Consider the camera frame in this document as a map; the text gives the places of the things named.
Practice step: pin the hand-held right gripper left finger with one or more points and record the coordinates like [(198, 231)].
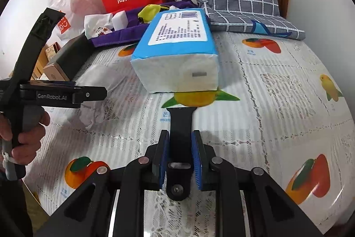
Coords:
[(163, 160)]

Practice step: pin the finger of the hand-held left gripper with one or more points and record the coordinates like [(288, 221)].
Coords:
[(94, 93)]

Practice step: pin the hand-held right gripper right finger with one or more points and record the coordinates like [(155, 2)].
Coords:
[(198, 163)]

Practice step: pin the white packet with red print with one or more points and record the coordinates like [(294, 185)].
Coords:
[(98, 26)]

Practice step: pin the white sponge block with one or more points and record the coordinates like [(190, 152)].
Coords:
[(119, 20)]

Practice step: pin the yellow cloth with black print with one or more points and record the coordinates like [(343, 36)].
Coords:
[(149, 13)]

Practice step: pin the blue tissue pack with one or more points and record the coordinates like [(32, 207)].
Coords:
[(177, 31)]

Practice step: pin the person's left hand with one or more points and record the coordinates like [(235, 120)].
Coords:
[(30, 145)]

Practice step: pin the dark rectangular box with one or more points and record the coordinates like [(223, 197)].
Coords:
[(69, 59)]

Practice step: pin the patterned brown notebook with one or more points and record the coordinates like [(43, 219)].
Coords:
[(52, 51)]

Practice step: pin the purple cloth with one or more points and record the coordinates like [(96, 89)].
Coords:
[(116, 37)]

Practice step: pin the white plastic shopping bag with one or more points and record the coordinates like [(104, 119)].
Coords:
[(69, 3)]

